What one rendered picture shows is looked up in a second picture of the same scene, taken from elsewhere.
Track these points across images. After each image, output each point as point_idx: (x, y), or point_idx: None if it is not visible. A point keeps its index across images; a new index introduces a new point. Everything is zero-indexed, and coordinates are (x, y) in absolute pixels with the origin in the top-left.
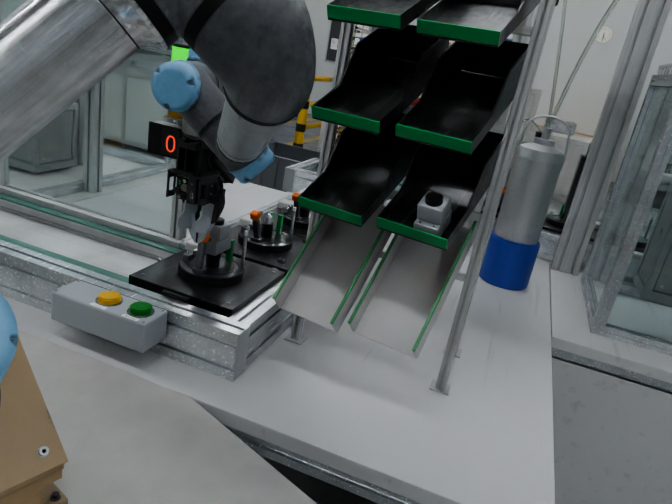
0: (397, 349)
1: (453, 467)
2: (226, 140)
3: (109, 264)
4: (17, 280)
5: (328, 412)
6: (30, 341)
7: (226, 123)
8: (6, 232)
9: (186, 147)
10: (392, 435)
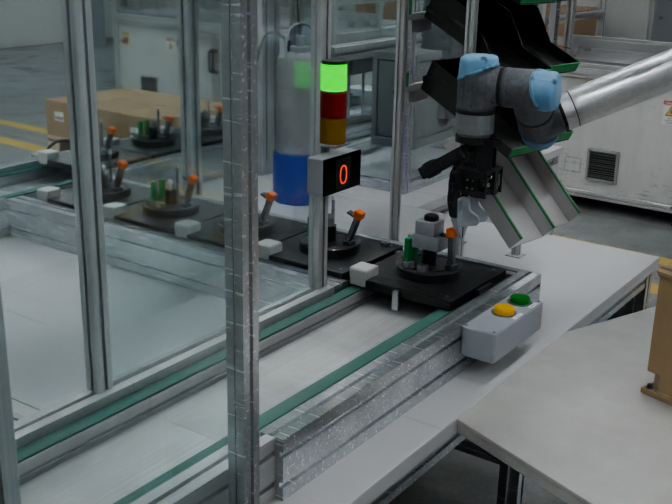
0: (560, 224)
1: (609, 267)
2: (609, 111)
3: (362, 336)
4: (416, 380)
5: (565, 291)
6: (501, 393)
7: (641, 96)
8: (269, 394)
9: (497, 145)
10: (583, 277)
